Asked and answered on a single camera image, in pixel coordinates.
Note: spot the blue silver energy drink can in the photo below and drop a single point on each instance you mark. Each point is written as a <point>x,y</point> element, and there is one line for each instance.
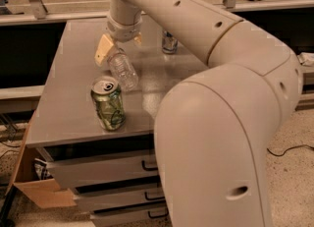
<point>169,43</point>

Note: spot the grey drawer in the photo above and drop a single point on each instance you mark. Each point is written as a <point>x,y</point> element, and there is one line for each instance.
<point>129,214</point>
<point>101,169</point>
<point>125,196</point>

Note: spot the cardboard box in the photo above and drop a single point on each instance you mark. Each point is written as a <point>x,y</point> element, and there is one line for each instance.
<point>44,193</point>

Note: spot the grey metal railing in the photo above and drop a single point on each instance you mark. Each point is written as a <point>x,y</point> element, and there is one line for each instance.
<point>65,5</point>

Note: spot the snack bag in box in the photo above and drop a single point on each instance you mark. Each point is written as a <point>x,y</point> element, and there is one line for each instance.
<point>41,170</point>

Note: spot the bottom grey drawer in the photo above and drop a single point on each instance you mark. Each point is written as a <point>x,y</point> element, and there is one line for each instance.
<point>129,214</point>

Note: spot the middle grey drawer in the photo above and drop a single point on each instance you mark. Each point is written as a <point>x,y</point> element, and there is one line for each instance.
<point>125,196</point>

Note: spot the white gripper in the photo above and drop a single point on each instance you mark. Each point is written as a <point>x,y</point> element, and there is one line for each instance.
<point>125,30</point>

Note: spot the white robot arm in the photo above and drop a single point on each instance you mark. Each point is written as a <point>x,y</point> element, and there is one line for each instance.
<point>211,129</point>

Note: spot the green soda can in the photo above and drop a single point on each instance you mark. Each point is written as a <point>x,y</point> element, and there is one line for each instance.
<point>107,99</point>

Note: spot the top grey drawer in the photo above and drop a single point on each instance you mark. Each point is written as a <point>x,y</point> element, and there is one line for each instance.
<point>101,169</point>

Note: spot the grey drawer cabinet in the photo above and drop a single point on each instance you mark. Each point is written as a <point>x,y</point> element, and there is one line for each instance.
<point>65,124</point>

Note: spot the clear plastic water bottle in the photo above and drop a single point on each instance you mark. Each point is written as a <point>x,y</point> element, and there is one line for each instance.
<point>122,70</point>

